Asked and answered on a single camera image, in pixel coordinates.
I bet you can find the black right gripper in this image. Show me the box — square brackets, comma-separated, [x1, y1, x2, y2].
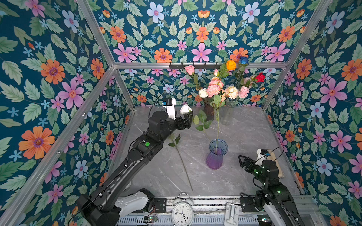
[238, 154, 268, 187]

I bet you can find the red rose stem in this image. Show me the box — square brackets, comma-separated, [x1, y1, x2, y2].
[240, 73, 266, 91]
[168, 133, 194, 192]

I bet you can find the dark pink ribbed glass vase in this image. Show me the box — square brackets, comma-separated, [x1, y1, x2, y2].
[203, 97, 215, 121]

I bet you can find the purple ribbed glass vase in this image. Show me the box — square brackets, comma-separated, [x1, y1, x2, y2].
[206, 139, 228, 170]

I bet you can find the white rose stem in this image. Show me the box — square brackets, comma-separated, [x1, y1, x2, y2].
[180, 104, 212, 140]
[198, 88, 209, 99]

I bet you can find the clear glass cup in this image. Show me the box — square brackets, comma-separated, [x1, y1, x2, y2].
[221, 101, 236, 126]

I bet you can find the pink cream peony spray stem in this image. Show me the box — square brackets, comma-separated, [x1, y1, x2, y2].
[206, 69, 228, 153]

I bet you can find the pink rose stem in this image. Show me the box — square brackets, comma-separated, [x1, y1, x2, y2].
[185, 65, 202, 91]

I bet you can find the cream double-bloom flower stem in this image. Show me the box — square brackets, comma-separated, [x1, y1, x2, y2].
[222, 86, 239, 105]

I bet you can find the pink double carnation stem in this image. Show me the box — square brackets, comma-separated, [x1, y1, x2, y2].
[234, 85, 250, 100]

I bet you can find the yellow rose stem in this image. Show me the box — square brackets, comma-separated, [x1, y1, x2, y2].
[216, 60, 237, 80]

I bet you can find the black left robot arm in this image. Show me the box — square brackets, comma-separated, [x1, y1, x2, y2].
[76, 111, 193, 226]

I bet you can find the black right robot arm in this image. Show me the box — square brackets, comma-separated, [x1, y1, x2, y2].
[238, 155, 304, 226]

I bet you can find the beige cloth roll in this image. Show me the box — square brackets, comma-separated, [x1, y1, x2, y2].
[268, 150, 284, 179]

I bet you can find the white twin-bell alarm clock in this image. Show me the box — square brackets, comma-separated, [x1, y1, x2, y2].
[171, 193, 194, 226]

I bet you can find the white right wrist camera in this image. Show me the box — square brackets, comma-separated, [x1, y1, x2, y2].
[256, 149, 270, 166]

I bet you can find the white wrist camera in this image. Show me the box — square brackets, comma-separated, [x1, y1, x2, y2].
[163, 98, 176, 120]
[256, 149, 270, 166]

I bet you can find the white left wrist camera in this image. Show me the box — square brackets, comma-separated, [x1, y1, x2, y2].
[163, 98, 176, 120]

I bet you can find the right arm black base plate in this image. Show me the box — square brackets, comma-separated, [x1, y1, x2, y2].
[239, 197, 265, 213]

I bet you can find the white plastic clip bracket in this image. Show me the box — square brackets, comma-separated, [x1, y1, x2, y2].
[224, 202, 239, 226]

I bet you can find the black hook rail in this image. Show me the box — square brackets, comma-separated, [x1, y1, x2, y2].
[167, 62, 222, 70]

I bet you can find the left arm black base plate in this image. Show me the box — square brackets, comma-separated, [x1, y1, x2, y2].
[152, 197, 167, 213]

